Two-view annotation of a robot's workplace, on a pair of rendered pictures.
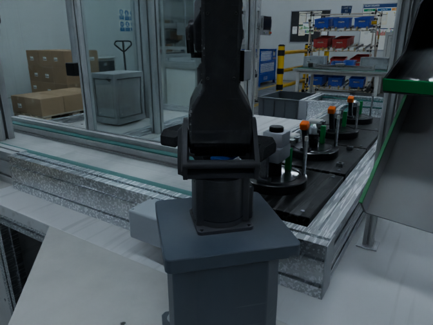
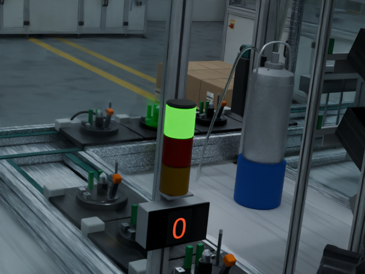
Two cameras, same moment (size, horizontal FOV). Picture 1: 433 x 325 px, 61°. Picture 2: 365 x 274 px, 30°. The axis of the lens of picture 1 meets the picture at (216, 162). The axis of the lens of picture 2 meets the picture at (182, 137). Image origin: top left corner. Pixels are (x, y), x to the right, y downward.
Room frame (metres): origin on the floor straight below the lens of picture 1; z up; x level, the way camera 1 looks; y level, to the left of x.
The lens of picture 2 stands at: (0.50, 0.96, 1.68)
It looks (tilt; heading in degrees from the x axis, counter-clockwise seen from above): 17 degrees down; 294
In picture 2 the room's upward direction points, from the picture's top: 5 degrees clockwise
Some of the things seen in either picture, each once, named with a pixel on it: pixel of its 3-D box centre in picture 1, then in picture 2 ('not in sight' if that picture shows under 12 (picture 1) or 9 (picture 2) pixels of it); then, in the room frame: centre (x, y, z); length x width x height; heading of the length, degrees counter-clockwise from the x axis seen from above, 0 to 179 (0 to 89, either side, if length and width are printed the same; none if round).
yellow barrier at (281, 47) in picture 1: (306, 68); not in sight; (9.06, -2.16, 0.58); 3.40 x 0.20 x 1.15; 148
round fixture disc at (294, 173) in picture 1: (274, 178); not in sight; (0.74, -0.12, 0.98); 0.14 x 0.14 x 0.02
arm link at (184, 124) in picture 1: (216, 147); not in sight; (0.40, 0.00, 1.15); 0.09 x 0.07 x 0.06; 92
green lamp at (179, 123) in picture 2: not in sight; (180, 119); (0.94, -0.03, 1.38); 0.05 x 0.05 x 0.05
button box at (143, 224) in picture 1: (183, 229); not in sight; (0.60, 0.06, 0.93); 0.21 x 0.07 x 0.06; 58
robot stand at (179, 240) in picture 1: (219, 289); not in sight; (0.39, 0.00, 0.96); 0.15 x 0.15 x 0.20; 13
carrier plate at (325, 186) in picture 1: (273, 186); not in sight; (0.74, -0.12, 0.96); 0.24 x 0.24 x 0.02; 58
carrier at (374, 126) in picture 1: (354, 109); not in sight; (1.37, -0.52, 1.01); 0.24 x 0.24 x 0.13; 58
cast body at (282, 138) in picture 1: (277, 141); not in sight; (0.75, -0.13, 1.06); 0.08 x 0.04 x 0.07; 148
